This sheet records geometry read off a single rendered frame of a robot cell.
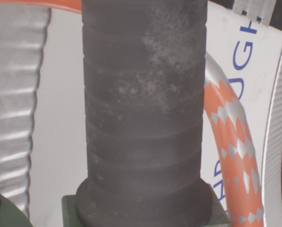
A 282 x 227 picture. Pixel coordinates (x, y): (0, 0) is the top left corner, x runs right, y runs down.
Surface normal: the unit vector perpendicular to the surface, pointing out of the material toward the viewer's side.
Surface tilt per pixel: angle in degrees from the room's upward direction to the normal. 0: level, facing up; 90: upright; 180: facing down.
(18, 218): 115
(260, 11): 90
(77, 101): 90
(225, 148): 42
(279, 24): 90
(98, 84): 26
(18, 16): 90
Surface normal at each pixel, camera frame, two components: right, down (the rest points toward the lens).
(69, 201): 0.00, -0.91
